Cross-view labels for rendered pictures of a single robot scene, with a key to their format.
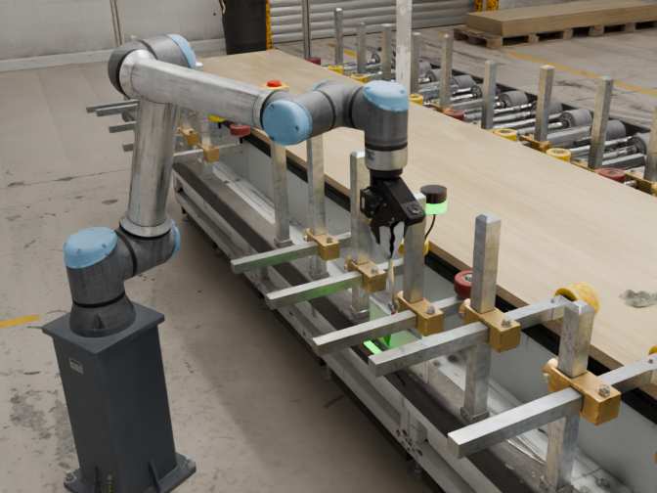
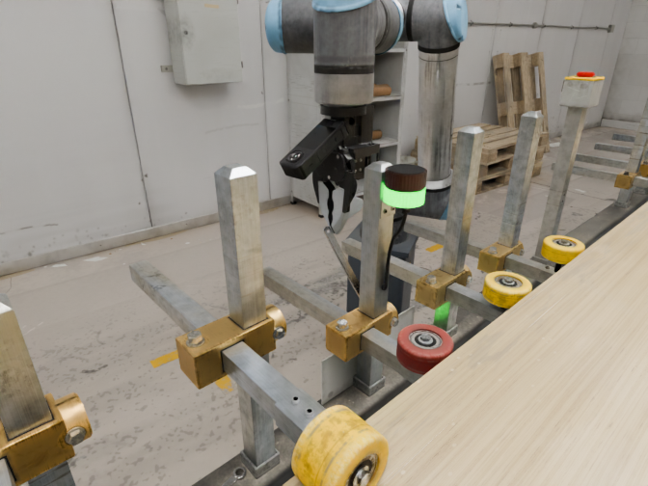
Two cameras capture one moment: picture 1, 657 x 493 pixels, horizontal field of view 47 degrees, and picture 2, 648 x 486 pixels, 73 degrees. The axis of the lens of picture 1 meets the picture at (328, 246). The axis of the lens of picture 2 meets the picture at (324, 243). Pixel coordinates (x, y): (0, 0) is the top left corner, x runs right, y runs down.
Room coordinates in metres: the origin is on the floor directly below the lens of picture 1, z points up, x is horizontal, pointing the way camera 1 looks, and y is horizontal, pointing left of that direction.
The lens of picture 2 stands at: (1.28, -0.79, 1.30)
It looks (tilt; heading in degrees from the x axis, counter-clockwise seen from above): 25 degrees down; 74
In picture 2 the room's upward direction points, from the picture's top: straight up
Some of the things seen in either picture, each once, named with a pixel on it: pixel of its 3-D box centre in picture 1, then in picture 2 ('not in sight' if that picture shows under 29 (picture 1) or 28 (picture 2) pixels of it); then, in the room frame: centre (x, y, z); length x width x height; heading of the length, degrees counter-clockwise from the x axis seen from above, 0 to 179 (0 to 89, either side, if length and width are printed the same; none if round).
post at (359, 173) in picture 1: (360, 241); (455, 245); (1.76, -0.08, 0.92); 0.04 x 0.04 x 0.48; 26
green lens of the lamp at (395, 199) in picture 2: (432, 203); (404, 193); (1.56, -0.24, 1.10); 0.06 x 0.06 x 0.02
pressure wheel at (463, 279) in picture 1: (470, 297); (421, 367); (1.56, -0.33, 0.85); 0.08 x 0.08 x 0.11
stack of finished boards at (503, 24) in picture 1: (562, 15); not in sight; (9.81, -3.04, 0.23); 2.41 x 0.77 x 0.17; 114
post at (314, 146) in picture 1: (317, 207); (513, 214); (1.98, 0.03, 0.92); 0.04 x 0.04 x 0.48; 26
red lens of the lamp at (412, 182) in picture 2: (433, 194); (405, 176); (1.56, -0.24, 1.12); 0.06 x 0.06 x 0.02
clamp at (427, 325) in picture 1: (418, 311); (364, 328); (1.52, -0.21, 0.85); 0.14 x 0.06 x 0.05; 26
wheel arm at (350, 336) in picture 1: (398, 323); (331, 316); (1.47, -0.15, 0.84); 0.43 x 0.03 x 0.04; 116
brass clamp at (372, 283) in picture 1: (364, 272); (445, 283); (1.74, -0.09, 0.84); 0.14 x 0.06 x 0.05; 26
